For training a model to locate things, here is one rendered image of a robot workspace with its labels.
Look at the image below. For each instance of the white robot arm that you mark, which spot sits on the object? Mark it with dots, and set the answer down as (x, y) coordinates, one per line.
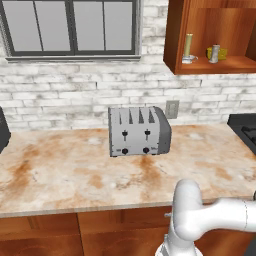
(196, 216)

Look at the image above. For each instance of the cream candle in holder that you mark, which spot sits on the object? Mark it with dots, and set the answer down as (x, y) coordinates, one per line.
(188, 46)

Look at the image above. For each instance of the grey four-slot toaster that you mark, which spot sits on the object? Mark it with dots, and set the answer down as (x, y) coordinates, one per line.
(136, 132)

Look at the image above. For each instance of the wooden base cabinets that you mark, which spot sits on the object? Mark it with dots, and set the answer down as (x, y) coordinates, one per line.
(83, 233)

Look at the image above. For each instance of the grey pepper shaker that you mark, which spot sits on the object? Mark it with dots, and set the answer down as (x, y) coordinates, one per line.
(215, 53)

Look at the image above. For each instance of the dark-framed window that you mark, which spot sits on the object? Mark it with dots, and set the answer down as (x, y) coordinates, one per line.
(71, 28)

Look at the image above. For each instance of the black hob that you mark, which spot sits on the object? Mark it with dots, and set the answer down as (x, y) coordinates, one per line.
(245, 128)

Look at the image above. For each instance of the yellow cheese block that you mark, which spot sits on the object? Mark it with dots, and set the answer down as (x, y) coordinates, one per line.
(222, 53)

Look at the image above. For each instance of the black appliance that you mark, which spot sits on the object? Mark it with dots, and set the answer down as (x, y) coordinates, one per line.
(3, 131)

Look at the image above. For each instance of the grey wall outlet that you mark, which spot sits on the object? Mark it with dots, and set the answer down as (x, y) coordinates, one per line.
(172, 109)

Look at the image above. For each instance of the open wooden wall cabinet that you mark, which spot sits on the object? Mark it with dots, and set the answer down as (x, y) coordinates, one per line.
(213, 23)

